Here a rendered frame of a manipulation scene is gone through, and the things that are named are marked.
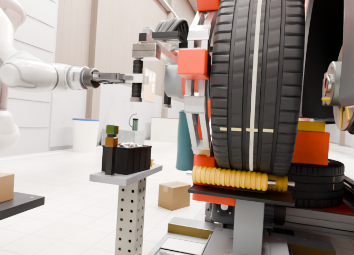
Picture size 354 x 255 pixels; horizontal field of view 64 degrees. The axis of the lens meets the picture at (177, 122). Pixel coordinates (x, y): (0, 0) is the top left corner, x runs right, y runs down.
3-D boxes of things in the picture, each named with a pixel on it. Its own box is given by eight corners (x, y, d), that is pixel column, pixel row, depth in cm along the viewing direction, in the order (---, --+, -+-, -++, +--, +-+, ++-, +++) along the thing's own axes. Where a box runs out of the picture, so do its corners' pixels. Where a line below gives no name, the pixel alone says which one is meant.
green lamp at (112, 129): (114, 135, 114) (114, 125, 114) (105, 134, 115) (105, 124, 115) (118, 134, 117) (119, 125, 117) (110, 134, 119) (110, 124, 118)
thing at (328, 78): (333, 89, 94) (333, 71, 95) (327, 88, 94) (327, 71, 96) (328, 95, 99) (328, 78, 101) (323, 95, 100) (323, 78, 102)
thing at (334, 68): (373, 116, 77) (369, 13, 84) (341, 114, 79) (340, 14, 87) (341, 140, 106) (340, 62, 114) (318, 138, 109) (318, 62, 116)
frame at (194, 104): (201, 160, 82) (212, -26, 82) (179, 158, 84) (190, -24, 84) (225, 147, 134) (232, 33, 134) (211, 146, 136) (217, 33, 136)
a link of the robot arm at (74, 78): (65, 88, 103) (79, 88, 101) (67, 63, 103) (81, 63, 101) (80, 91, 112) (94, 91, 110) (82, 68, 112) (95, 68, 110)
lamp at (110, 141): (112, 147, 114) (114, 137, 114) (104, 146, 115) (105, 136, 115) (118, 146, 117) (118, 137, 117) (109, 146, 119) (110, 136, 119)
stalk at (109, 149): (110, 176, 114) (114, 126, 114) (104, 176, 115) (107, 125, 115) (115, 175, 117) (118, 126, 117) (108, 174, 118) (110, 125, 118)
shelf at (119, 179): (126, 186, 112) (126, 178, 112) (88, 181, 117) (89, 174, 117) (162, 170, 153) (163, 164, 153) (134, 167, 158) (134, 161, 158)
